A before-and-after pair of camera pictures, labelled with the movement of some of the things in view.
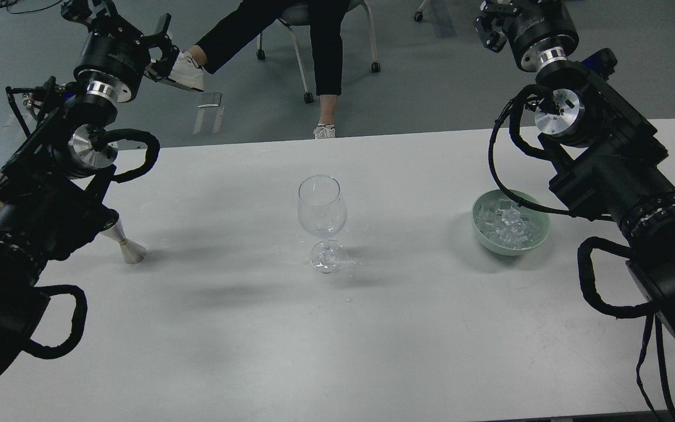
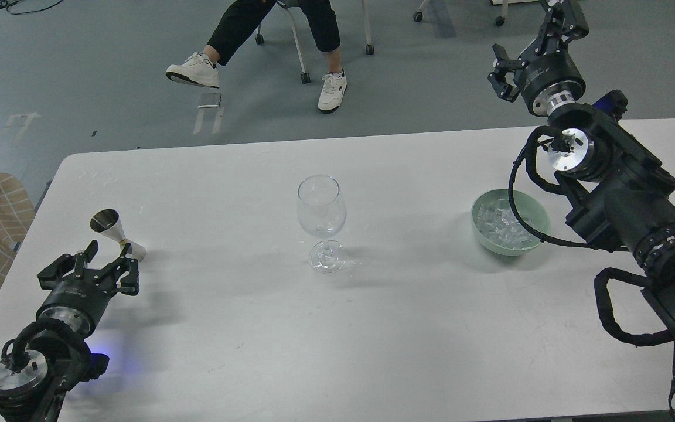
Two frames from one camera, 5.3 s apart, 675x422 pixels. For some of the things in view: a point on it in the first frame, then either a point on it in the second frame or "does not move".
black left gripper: [114, 65] → [79, 298]
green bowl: [507, 227] does not move
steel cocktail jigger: [135, 254] does not move
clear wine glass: [323, 210] does not move
